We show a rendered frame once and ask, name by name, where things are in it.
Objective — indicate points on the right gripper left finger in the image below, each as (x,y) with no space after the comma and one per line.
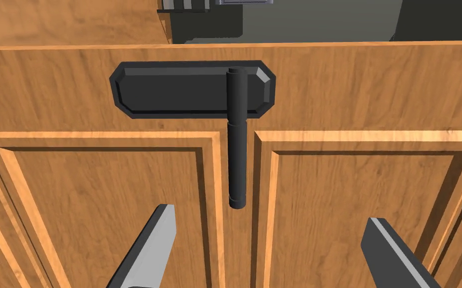
(151,252)

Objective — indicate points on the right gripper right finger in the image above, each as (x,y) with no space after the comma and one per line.
(394,260)

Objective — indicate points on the brown wooden door leaf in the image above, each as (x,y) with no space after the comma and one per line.
(75,192)

